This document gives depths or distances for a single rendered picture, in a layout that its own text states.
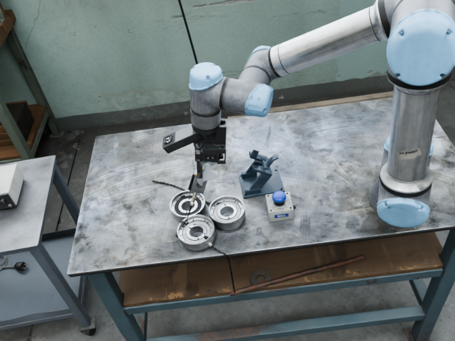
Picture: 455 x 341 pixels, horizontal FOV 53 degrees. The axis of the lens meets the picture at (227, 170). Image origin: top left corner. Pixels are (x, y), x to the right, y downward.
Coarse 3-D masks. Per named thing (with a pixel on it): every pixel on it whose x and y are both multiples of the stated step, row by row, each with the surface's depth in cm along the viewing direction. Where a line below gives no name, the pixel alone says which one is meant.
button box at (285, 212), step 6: (288, 192) 131; (270, 198) 130; (288, 198) 130; (270, 204) 129; (276, 204) 128; (282, 204) 128; (288, 204) 128; (270, 210) 127; (276, 210) 127; (282, 210) 127; (288, 210) 127; (270, 216) 128; (276, 216) 128; (282, 216) 128; (288, 216) 128; (270, 222) 130
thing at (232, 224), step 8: (216, 200) 133; (224, 200) 134; (232, 200) 133; (240, 200) 132; (224, 208) 133; (232, 208) 132; (240, 208) 131; (232, 216) 129; (240, 216) 127; (216, 224) 128; (224, 224) 127; (232, 224) 127
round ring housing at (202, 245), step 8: (192, 216) 129; (200, 216) 129; (200, 224) 128; (208, 224) 128; (192, 232) 129; (200, 232) 130; (184, 240) 125; (208, 240) 123; (192, 248) 123; (200, 248) 124
